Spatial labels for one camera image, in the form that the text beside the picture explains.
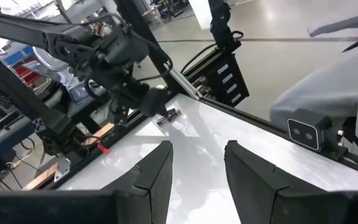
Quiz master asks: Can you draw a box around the silver metal bracket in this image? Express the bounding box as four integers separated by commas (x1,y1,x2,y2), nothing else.
53,154,71,184

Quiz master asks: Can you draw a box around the dark grey cart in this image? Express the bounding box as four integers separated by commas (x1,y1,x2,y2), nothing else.
0,105,37,170

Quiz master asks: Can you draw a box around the grey chair base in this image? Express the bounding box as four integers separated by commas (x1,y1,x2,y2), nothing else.
307,14,358,38

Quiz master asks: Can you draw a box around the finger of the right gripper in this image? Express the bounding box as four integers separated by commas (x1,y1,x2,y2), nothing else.
109,95,130,125
141,88,168,118

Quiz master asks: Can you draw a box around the red connector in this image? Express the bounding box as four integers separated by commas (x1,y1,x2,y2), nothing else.
96,139,111,156

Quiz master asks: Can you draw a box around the black depth camera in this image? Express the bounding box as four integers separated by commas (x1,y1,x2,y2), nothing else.
287,108,345,152

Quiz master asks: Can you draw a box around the blue storage bin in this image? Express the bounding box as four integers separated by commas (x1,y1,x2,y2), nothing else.
3,45,34,66

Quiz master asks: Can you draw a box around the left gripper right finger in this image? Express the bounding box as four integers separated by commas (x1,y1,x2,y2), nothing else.
224,140,326,224

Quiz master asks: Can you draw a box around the red and black case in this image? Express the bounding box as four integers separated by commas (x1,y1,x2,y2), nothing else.
11,63,43,90

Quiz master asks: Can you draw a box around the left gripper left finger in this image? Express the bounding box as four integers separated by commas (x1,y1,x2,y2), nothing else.
113,140,174,224

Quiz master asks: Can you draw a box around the black stand post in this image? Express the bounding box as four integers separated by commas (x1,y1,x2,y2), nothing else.
208,0,244,54

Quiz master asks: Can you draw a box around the black labelled electronics box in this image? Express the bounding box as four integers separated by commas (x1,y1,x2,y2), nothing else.
181,50,250,108

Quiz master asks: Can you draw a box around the white plastic bag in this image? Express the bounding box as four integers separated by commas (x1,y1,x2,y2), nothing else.
32,46,105,105

